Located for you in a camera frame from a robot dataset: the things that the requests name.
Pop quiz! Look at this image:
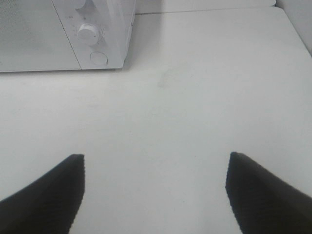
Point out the white microwave oven body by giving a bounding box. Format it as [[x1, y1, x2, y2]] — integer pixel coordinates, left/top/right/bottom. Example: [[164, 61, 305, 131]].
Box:
[[53, 0, 136, 70]]

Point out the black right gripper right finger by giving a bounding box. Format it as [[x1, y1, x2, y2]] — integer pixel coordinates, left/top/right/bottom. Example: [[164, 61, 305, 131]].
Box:
[[225, 152, 312, 234]]

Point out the round white door-release button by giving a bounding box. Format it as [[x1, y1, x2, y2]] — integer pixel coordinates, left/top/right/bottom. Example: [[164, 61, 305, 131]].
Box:
[[90, 52, 108, 66]]

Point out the white dial knob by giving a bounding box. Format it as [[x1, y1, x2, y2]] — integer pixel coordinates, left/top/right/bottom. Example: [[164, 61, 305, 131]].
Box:
[[78, 23, 100, 46]]

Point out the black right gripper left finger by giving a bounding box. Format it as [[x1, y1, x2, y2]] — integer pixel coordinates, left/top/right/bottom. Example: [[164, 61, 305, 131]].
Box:
[[0, 155, 85, 234]]

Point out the white microwave door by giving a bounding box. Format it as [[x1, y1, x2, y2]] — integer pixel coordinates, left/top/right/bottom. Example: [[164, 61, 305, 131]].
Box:
[[0, 0, 80, 72]]

